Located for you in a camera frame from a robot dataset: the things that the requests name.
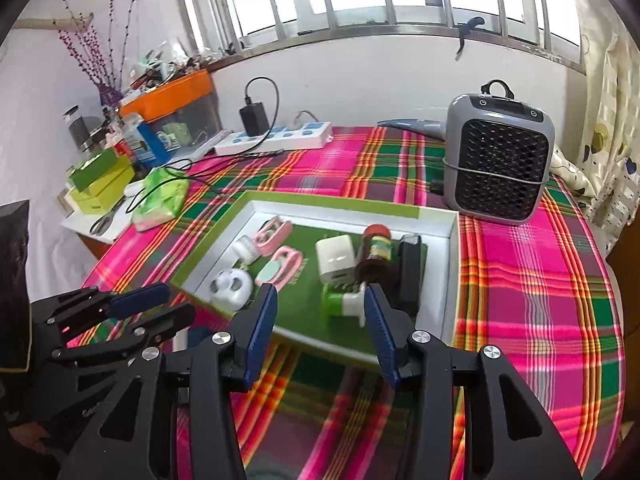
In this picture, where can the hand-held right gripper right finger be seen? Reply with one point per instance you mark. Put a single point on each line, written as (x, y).
(377, 330)

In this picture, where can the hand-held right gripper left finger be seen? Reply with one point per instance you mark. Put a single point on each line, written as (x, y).
(262, 320)

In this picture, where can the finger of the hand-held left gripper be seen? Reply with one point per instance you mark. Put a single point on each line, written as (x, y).
(170, 320)
(140, 297)

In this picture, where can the green cardboard box tray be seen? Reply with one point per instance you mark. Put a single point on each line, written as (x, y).
(300, 320)

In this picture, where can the green white stamp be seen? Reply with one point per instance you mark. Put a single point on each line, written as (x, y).
(345, 305)

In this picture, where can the white round panda toy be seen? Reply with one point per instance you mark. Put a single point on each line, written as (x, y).
(230, 287)

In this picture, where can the pink clip teal pad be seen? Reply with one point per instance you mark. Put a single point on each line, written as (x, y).
(277, 267)

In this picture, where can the brown bottle red cap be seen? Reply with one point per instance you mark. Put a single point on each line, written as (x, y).
(374, 255)

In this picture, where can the white cube charger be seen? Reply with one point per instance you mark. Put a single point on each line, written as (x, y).
(335, 260)

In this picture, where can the pink plastic clip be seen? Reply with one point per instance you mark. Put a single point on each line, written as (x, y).
(272, 234)

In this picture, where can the black rectangular charger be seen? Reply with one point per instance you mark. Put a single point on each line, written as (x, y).
(411, 275)

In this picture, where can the small white bottle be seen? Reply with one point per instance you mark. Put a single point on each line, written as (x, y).
(247, 250)

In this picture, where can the scissors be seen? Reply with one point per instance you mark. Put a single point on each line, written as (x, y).
(105, 220)

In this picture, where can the green tissue pack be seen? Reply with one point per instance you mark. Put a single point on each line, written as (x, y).
(160, 200)

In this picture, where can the yellow green box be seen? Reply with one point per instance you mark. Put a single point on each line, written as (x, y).
(105, 192)

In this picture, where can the dark green box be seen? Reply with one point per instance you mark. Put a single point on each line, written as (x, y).
(97, 167)

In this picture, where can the blue white carton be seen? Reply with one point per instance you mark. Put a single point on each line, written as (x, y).
(145, 142)

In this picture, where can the dark glass jar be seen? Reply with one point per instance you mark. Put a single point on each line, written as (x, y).
(77, 130)

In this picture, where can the white power strip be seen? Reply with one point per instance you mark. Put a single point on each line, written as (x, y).
(280, 137)

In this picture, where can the grey plug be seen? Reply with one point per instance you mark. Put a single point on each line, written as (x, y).
(304, 119)

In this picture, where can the orange lid storage container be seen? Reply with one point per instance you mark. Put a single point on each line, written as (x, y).
(175, 95)

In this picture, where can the grey tapered plastic object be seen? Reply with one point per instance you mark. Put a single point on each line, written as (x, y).
(415, 127)

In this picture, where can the grey fan heater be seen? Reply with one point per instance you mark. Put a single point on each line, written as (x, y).
(500, 155)

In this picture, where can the purple decorative branches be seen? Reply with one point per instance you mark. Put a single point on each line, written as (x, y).
(102, 75)

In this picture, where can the spotted curtain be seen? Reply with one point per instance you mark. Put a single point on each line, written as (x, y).
(605, 150)

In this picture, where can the metal window bars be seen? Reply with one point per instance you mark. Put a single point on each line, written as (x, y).
(330, 25)

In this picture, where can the black window hook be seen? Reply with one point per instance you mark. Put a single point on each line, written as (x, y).
(470, 25)

